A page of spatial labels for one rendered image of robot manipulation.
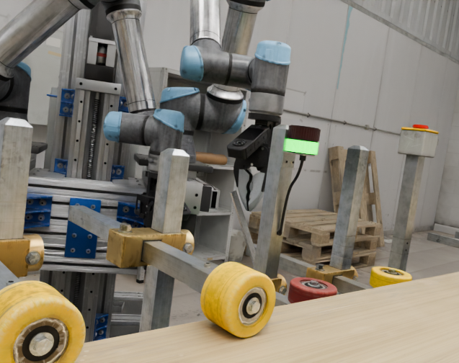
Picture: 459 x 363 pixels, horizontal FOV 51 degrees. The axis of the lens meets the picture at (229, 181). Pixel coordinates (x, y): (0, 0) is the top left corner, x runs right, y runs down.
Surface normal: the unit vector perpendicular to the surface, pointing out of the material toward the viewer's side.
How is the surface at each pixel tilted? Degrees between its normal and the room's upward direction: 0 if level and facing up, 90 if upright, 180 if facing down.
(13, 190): 90
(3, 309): 43
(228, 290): 62
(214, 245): 90
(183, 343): 0
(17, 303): 31
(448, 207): 90
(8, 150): 90
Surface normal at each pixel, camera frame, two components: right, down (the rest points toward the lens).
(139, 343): 0.13, -0.99
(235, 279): -0.38, -0.79
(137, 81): 0.18, 0.01
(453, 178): -0.70, -0.03
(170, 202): 0.65, 0.15
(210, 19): 0.33, -0.52
